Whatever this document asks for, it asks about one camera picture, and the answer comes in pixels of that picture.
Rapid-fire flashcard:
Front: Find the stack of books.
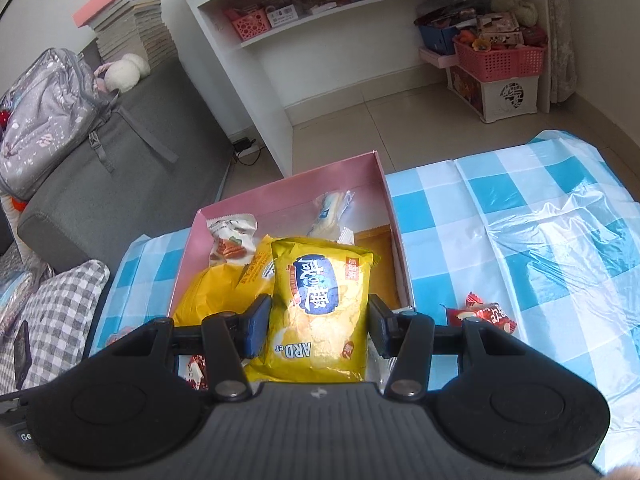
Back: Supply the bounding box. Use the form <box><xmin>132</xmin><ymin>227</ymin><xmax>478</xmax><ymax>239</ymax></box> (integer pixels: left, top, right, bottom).
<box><xmin>72</xmin><ymin>0</ymin><xmax>179</xmax><ymax>69</ymax></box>

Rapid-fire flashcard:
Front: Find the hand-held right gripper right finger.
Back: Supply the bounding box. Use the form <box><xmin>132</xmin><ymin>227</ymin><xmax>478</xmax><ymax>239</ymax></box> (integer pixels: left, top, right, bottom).
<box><xmin>368</xmin><ymin>294</ymin><xmax>502</xmax><ymax>399</ymax></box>

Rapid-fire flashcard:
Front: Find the long white rice cracker packet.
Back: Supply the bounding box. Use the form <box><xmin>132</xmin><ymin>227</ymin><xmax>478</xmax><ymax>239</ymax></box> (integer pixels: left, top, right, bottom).
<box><xmin>306</xmin><ymin>189</ymin><xmax>354</xmax><ymax>244</ymax></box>

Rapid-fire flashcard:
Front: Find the striped colourful cloth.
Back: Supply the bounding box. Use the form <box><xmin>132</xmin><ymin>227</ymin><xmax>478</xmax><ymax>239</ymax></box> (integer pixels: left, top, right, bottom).
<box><xmin>0</xmin><ymin>255</ymin><xmax>56</xmax><ymax>332</ymax></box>

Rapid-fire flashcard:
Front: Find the grey patterned backpack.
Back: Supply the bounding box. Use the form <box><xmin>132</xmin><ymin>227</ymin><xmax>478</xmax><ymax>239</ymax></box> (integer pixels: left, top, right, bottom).
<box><xmin>0</xmin><ymin>47</ymin><xmax>179</xmax><ymax>202</ymax></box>

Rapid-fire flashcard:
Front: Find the beige yarn plush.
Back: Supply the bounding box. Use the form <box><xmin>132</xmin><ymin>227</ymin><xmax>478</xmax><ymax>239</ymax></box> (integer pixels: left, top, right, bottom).
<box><xmin>489</xmin><ymin>0</ymin><xmax>539</xmax><ymax>27</ymax></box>

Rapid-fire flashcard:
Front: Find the pink plastic tray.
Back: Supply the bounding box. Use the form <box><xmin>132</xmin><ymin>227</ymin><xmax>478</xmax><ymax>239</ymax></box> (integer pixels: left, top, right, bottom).
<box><xmin>418</xmin><ymin>47</ymin><xmax>461</xmax><ymax>72</ymax></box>

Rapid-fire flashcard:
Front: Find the white patterned storage box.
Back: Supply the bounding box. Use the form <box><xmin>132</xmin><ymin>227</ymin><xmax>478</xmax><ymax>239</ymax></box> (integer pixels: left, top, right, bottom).
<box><xmin>446</xmin><ymin>66</ymin><xmax>542</xmax><ymax>124</ymax></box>

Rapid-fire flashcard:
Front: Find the grey checked pillow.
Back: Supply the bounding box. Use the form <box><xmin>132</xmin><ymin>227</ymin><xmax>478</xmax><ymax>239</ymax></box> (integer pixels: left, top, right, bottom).
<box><xmin>0</xmin><ymin>259</ymin><xmax>111</xmax><ymax>397</ymax></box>

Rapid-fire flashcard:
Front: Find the white pecan snack packet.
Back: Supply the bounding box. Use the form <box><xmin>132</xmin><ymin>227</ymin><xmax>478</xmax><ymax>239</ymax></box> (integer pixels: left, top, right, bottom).
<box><xmin>206</xmin><ymin>213</ymin><xmax>259</xmax><ymax>267</ymax></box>

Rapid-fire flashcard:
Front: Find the beige lace curtain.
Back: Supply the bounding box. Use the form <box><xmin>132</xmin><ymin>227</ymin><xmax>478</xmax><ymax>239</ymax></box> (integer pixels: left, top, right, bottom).
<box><xmin>542</xmin><ymin>0</ymin><xmax>579</xmax><ymax>107</ymax></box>

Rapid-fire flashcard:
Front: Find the pink cardboard box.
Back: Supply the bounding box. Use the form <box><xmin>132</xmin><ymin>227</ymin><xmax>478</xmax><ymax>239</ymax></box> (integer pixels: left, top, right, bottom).
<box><xmin>167</xmin><ymin>149</ymin><xmax>416</xmax><ymax>329</ymax></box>

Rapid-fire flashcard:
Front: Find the small red candy packet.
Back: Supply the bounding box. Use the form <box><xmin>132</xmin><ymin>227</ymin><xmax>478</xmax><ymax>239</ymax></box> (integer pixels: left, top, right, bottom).
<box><xmin>182</xmin><ymin>354</ymin><xmax>211</xmax><ymax>392</ymax></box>

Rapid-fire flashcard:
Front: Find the blue checked tablecloth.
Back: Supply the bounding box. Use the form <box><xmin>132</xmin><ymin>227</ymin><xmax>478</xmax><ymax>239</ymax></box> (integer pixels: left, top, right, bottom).
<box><xmin>87</xmin><ymin>130</ymin><xmax>640</xmax><ymax>480</ymax></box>

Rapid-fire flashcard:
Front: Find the white plush toy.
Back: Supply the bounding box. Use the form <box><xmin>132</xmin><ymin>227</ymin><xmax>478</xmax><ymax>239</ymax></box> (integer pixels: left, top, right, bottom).
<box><xmin>103</xmin><ymin>52</ymin><xmax>151</xmax><ymax>94</ymax></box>

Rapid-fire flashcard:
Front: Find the red snack packet white figure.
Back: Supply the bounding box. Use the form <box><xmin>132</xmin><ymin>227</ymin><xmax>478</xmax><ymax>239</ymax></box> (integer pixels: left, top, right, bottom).
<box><xmin>439</xmin><ymin>292</ymin><xmax>519</xmax><ymax>337</ymax></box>

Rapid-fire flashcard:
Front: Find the small pink perforated basket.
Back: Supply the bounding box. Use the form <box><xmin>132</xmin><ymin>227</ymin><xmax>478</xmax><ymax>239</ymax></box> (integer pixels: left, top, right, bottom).
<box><xmin>224</xmin><ymin>7</ymin><xmax>272</xmax><ymax>44</ymax></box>

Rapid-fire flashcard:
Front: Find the large plain yellow snack packet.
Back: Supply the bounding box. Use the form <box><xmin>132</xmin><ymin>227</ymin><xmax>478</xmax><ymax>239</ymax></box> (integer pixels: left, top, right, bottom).
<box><xmin>172</xmin><ymin>261</ymin><xmax>262</xmax><ymax>329</ymax></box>

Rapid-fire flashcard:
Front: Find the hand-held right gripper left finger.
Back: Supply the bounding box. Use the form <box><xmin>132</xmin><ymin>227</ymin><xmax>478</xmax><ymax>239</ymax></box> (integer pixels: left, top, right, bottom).
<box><xmin>119</xmin><ymin>294</ymin><xmax>273</xmax><ymax>402</ymax></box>

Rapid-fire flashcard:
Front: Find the white bookshelf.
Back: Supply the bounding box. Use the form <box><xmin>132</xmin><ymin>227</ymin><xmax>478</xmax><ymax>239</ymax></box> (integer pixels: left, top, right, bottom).
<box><xmin>164</xmin><ymin>0</ymin><xmax>552</xmax><ymax>177</ymax></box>

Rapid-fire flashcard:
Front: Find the large red plastic basket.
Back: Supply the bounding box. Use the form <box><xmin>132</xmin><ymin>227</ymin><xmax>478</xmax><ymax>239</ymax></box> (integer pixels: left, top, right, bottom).
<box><xmin>452</xmin><ymin>34</ymin><xmax>547</xmax><ymax>84</ymax></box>

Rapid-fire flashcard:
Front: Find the yellow snack packet orange print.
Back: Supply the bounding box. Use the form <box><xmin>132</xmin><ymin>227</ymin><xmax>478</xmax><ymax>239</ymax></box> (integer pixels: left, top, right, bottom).
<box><xmin>239</xmin><ymin>233</ymin><xmax>277</xmax><ymax>287</ymax></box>

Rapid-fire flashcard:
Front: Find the blue storage box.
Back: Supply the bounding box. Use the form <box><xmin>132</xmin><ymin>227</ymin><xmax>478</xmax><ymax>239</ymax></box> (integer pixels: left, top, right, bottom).
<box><xmin>417</xmin><ymin>21</ymin><xmax>461</xmax><ymax>56</ymax></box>

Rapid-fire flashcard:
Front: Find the white label box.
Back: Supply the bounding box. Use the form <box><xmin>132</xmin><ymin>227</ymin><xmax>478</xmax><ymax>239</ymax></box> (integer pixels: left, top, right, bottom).
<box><xmin>264</xmin><ymin>3</ymin><xmax>304</xmax><ymax>29</ymax></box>

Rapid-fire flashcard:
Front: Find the grey sofa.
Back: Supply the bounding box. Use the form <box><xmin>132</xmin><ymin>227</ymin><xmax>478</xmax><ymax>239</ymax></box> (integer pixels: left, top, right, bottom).
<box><xmin>16</xmin><ymin>49</ymin><xmax>237</xmax><ymax>282</ymax></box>

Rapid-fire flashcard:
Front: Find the yellow chips packet blue logo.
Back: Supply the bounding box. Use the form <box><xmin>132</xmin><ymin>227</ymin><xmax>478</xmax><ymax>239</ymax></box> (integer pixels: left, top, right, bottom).
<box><xmin>244</xmin><ymin>236</ymin><xmax>382</xmax><ymax>384</ymax></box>

